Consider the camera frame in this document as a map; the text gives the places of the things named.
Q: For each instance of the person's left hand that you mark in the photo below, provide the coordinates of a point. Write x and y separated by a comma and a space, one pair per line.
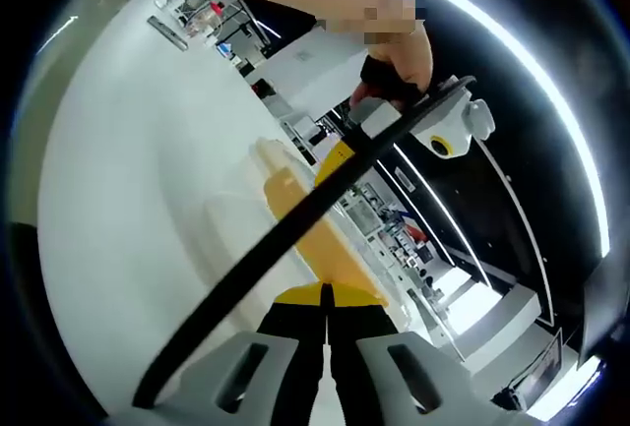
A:
416, 64

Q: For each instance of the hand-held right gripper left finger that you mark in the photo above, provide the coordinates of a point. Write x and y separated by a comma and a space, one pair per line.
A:
216, 382

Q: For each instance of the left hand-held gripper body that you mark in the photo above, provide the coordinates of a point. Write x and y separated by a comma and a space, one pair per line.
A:
450, 121

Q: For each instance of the yellow plastic latch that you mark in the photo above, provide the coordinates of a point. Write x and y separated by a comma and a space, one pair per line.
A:
330, 254

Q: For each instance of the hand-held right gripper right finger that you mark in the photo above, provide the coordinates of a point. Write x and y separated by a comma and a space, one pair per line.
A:
418, 382

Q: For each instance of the clear plastic bag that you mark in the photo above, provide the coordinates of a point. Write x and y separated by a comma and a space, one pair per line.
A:
246, 219

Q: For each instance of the white square pillar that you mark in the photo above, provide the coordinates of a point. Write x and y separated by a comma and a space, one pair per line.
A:
315, 64

